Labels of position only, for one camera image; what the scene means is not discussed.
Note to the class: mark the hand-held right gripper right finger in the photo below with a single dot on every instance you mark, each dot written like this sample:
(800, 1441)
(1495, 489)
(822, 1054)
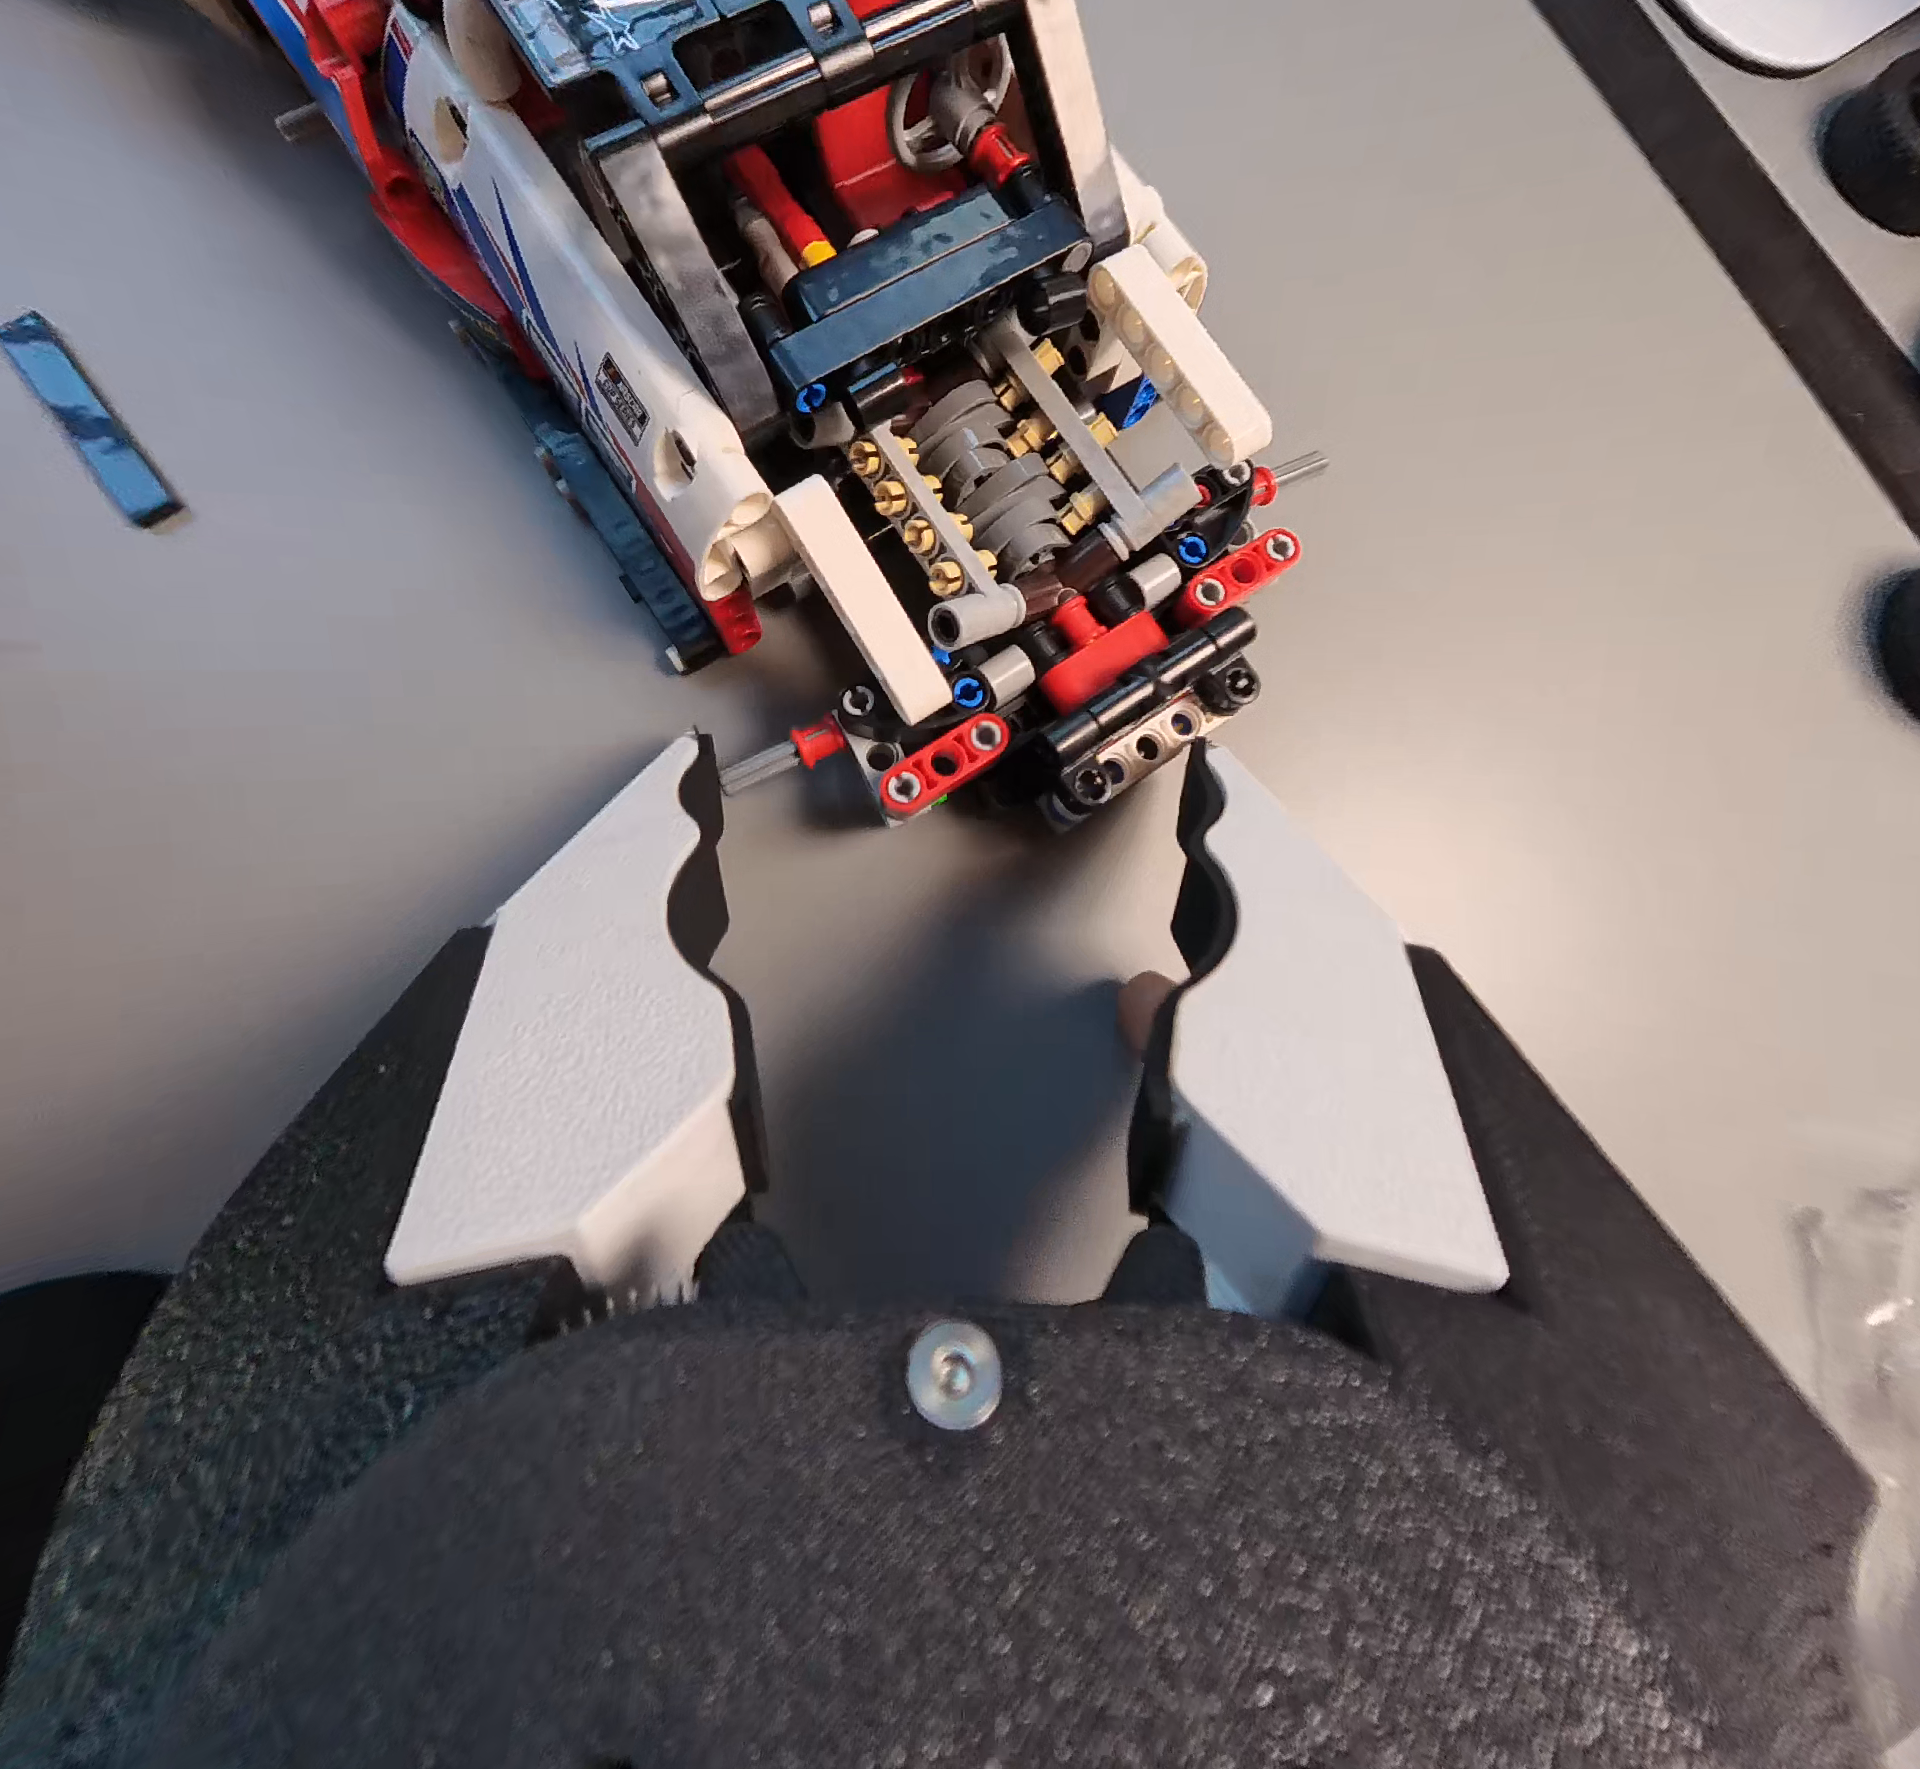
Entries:
(1319, 1096)

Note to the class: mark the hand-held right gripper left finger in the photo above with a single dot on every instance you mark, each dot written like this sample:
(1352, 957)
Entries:
(586, 1050)

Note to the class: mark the lego race car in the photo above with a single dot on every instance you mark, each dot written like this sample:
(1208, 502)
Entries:
(719, 224)

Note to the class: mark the black lego tire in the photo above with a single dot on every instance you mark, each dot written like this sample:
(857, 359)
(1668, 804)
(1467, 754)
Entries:
(1876, 157)
(1890, 644)

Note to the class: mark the crumpled clear plastic bags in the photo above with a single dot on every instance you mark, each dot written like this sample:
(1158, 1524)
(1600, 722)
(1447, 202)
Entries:
(1858, 1289)

